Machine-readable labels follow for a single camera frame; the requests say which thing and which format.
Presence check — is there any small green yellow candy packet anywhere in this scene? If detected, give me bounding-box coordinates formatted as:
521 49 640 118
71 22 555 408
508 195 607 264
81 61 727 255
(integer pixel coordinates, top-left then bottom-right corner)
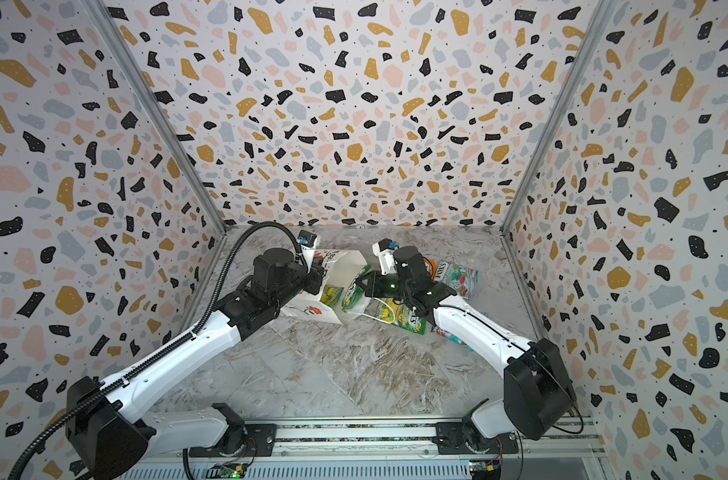
320 285 344 308

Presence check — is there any corner aluminium post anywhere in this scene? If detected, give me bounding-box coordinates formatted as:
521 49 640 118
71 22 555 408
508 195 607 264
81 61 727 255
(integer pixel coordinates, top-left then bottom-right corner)
501 0 617 239
82 0 227 236

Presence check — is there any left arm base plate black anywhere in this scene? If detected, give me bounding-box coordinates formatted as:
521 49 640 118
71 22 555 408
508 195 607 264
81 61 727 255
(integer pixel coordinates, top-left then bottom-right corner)
189 423 278 460

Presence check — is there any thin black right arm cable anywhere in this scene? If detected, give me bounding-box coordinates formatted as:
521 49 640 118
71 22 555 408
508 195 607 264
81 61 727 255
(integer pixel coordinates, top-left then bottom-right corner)
441 302 586 436

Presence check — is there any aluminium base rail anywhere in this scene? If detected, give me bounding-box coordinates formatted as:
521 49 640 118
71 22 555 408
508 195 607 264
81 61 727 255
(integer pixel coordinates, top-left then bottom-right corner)
123 416 614 479

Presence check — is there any right corner aluminium post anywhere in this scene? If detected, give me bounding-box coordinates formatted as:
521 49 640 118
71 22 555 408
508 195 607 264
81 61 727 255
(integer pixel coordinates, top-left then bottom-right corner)
501 0 617 239

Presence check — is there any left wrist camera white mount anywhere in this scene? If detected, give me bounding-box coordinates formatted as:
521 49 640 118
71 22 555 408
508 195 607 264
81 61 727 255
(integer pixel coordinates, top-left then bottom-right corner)
298 230 318 269

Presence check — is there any right circuit board with wires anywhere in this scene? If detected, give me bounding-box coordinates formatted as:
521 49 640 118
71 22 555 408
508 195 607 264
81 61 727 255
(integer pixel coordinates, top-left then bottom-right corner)
469 459 502 480

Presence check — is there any teal pink Fox's candy packet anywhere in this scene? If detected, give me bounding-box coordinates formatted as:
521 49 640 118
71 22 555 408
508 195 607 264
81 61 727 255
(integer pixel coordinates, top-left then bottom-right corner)
434 260 478 299

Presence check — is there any black corrugated cable conduit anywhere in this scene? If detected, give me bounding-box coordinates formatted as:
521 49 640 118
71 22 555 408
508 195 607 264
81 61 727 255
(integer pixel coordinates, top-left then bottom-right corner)
6 221 305 480

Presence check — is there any left corner aluminium post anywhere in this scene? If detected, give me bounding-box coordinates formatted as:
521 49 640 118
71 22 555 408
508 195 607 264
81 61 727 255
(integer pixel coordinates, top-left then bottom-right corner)
82 0 227 236

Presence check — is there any left green circuit board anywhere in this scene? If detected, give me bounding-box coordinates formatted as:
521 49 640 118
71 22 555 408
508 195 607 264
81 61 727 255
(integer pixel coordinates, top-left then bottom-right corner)
206 462 247 479

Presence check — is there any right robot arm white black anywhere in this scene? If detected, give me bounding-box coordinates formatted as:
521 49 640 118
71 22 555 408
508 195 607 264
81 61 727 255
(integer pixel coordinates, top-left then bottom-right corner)
356 239 577 445

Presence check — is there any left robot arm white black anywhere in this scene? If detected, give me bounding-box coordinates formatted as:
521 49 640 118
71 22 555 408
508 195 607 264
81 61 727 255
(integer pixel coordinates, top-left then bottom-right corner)
65 248 325 479

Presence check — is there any white paper bag red flower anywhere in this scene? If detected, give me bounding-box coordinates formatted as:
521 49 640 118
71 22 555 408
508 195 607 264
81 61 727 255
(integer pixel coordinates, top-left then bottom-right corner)
281 249 375 324

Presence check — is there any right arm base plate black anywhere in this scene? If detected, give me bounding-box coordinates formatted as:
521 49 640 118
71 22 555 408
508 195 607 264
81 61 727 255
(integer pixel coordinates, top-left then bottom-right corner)
432 421 519 456

